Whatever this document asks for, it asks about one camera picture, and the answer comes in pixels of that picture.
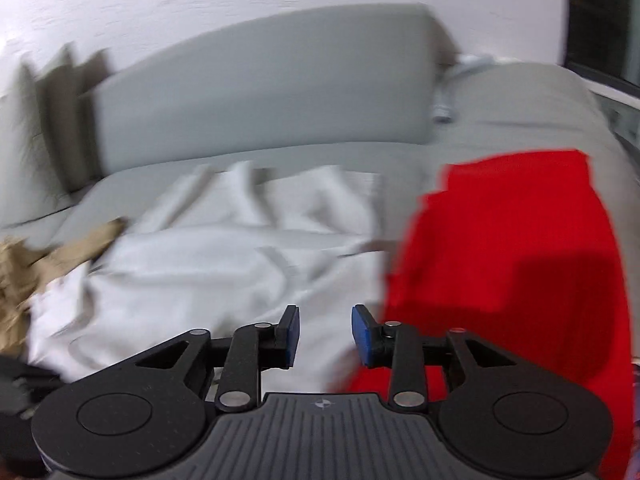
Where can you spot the tan garment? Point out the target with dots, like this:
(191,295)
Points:
(20,280)

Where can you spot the glass side table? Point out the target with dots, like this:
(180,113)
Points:
(620,115)

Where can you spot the red folded garment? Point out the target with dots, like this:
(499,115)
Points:
(500,240)

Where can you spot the grey sofa cover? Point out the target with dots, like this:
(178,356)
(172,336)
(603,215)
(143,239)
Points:
(525,105)

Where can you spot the grey sofa back cushion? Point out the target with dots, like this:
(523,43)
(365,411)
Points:
(260,90)

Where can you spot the dark window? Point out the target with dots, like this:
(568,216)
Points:
(605,15)

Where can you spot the light blue cloth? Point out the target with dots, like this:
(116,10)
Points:
(445,107)

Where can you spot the olive green cushion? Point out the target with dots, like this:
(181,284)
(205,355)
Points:
(60,110)

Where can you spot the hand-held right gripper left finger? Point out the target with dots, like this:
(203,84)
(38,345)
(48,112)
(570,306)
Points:
(290,335)

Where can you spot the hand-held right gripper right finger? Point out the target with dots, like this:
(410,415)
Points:
(362,332)

